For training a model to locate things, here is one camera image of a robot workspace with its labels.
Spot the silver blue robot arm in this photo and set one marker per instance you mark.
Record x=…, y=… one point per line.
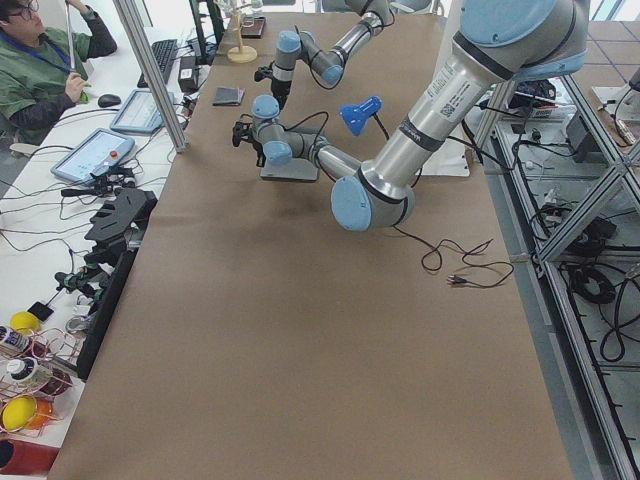
x=326, y=66
x=496, y=41

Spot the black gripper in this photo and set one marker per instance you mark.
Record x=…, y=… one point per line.
x=259, y=151
x=279, y=90

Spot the black computer mouse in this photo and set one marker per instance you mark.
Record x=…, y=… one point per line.
x=108, y=100

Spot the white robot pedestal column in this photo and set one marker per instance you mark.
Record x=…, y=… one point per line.
x=450, y=159

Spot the near teach pendant tablet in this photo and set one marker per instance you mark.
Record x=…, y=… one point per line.
x=94, y=156

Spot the yellow lemon back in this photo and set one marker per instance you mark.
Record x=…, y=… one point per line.
x=25, y=322

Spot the copper wire basket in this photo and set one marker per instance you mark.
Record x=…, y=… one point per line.
x=27, y=369

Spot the far teach pendant tablet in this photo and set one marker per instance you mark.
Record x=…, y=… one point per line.
x=138, y=115

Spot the black power adapter box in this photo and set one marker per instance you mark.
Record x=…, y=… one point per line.
x=188, y=77

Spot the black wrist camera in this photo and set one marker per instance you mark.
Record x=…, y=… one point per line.
x=242, y=132
x=263, y=73

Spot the wooden mug tree stand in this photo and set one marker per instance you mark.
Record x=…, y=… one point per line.
x=233, y=44

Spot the grey folded cloth stack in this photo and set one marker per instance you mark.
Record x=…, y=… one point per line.
x=228, y=96

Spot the black keyboard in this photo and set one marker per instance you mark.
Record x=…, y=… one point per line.
x=164, y=52

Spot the person in green shirt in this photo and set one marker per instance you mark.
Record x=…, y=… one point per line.
x=42, y=68

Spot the black tool holder rack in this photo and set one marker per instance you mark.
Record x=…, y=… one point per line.
x=132, y=206

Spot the teach pendant tablet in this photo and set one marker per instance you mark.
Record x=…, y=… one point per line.
x=138, y=115
x=94, y=156

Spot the aluminium frame post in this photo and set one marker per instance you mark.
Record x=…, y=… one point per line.
x=134, y=29

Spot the grey laptop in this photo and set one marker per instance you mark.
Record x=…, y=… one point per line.
x=292, y=172

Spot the blue desk lamp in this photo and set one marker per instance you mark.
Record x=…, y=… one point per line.
x=356, y=116

